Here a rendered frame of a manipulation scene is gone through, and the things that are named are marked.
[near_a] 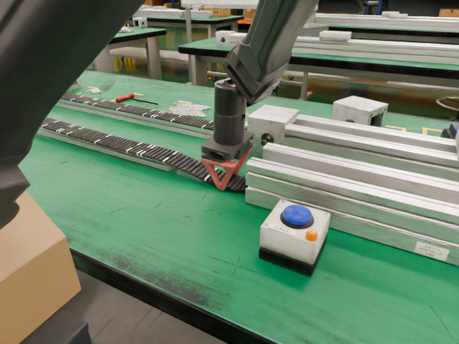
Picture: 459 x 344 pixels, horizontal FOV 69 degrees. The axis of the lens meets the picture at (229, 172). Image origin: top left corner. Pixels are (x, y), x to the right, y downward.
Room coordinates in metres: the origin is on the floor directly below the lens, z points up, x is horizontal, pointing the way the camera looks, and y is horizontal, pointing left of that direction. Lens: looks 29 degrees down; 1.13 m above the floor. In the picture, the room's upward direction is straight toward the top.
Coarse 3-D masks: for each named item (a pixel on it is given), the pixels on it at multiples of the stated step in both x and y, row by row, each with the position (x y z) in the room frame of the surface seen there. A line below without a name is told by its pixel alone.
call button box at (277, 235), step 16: (272, 224) 0.37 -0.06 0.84; (288, 224) 0.37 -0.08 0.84; (320, 224) 0.37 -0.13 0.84; (272, 240) 0.36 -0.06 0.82; (288, 240) 0.35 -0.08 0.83; (304, 240) 0.34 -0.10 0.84; (320, 240) 0.35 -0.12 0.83; (272, 256) 0.36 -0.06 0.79; (288, 256) 0.35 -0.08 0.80; (304, 256) 0.34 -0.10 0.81; (304, 272) 0.33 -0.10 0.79
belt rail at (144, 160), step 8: (40, 128) 0.84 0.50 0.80; (48, 136) 0.82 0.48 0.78; (56, 136) 0.81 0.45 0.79; (64, 136) 0.80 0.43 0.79; (80, 144) 0.77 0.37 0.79; (88, 144) 0.75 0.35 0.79; (96, 144) 0.74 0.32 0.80; (104, 152) 0.73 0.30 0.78; (112, 152) 0.71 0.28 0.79; (120, 152) 0.71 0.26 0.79; (136, 160) 0.68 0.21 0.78; (144, 160) 0.67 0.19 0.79; (152, 160) 0.66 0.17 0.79; (160, 168) 0.64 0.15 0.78; (168, 168) 0.63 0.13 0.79
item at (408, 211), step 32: (256, 160) 0.52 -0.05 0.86; (288, 160) 0.55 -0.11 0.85; (320, 160) 0.52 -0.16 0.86; (352, 160) 0.52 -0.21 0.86; (256, 192) 0.50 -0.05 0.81; (288, 192) 0.47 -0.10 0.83; (320, 192) 0.45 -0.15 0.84; (352, 192) 0.43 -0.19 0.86; (384, 192) 0.41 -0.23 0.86; (416, 192) 0.45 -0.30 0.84; (448, 192) 0.43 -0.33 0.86; (352, 224) 0.42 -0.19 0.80; (384, 224) 0.41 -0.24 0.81; (416, 224) 0.38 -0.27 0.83; (448, 224) 0.37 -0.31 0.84; (448, 256) 0.36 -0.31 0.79
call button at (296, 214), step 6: (288, 210) 0.39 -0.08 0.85; (294, 210) 0.39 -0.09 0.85; (300, 210) 0.39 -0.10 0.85; (306, 210) 0.39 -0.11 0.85; (288, 216) 0.37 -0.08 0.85; (294, 216) 0.37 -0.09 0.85; (300, 216) 0.37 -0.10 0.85; (306, 216) 0.37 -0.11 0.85; (288, 222) 0.37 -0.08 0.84; (294, 222) 0.37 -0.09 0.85; (300, 222) 0.36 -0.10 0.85; (306, 222) 0.37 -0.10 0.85
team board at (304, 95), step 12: (192, 0) 4.01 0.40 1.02; (204, 0) 3.94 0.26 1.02; (216, 0) 3.88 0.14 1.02; (228, 0) 3.81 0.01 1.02; (240, 0) 3.75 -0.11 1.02; (252, 0) 3.69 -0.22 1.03; (312, 12) 3.44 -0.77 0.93; (216, 72) 3.93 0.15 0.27; (192, 84) 4.06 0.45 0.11; (288, 84) 3.52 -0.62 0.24; (300, 84) 3.46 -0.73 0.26
